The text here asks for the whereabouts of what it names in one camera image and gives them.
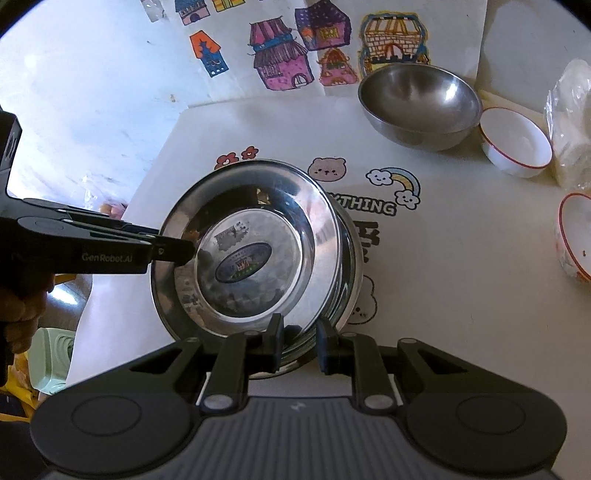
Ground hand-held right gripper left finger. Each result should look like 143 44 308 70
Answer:
129 314 284 414

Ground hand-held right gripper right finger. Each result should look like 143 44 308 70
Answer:
316 318 462 412

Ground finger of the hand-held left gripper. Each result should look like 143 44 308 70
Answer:
117 230 200 266
23 198 161 239

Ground stainless steel plates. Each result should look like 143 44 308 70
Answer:
171 185 369 376

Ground steel plate with oval label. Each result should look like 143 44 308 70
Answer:
150 159 345 339

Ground stainless steel bowl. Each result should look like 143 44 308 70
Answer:
358 62 484 153

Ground speckled white red-rimmed bowl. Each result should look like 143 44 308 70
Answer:
556 191 591 283

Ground person's left hand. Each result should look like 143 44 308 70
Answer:
0 272 55 357

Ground green plastic stool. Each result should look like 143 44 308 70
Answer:
21 328 75 396

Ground white cartoon print table mat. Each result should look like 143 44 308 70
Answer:
83 95 591 407

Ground yellow object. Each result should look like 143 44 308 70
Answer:
0 360 38 422

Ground colourful house drawing sheet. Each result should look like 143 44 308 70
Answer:
139 0 490 100

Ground plastic bag of white rolls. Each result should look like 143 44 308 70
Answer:
545 58 591 190

